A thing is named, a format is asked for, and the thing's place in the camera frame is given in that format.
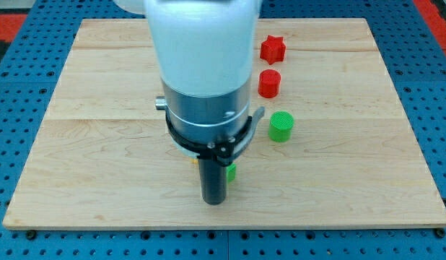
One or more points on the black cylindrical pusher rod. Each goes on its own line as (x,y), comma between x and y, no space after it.
(213,182)

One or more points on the silver wrist flange black clamp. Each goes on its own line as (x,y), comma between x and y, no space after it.
(216,128)

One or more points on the green star block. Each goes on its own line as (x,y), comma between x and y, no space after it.
(231,172)

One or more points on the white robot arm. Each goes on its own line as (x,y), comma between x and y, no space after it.
(205,55)

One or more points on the red star block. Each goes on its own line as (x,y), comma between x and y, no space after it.
(273,49)

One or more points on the green cylinder block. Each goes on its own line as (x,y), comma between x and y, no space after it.
(280,127)

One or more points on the red cylinder block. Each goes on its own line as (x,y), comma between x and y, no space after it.
(269,83)

